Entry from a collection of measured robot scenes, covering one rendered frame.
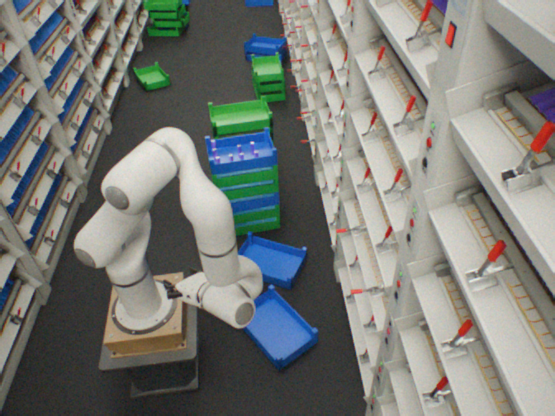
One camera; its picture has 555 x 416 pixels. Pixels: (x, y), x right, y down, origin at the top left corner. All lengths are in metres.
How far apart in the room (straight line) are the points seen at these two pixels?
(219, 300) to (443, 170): 0.68
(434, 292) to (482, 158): 0.38
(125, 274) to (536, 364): 1.08
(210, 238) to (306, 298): 1.12
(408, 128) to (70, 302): 1.70
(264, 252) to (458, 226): 1.49
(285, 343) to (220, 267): 0.91
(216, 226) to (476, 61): 0.57
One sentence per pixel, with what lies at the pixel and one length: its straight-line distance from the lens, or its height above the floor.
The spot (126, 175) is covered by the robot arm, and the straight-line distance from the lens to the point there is 0.96.
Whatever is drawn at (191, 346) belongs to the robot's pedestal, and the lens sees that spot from 1.63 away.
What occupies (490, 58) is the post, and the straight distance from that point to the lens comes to 0.75.
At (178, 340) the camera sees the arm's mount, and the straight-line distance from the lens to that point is 1.59.
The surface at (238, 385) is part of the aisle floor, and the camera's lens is 1.86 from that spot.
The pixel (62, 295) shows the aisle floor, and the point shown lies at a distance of 2.33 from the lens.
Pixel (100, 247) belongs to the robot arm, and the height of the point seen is 0.79.
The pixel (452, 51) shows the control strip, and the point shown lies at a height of 1.35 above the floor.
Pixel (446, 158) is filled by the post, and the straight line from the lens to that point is 0.82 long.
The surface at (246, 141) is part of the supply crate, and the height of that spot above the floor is 0.42.
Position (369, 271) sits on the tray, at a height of 0.49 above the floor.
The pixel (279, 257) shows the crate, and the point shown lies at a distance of 2.21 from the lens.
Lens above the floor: 1.64
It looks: 41 degrees down
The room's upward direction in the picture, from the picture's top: 3 degrees counter-clockwise
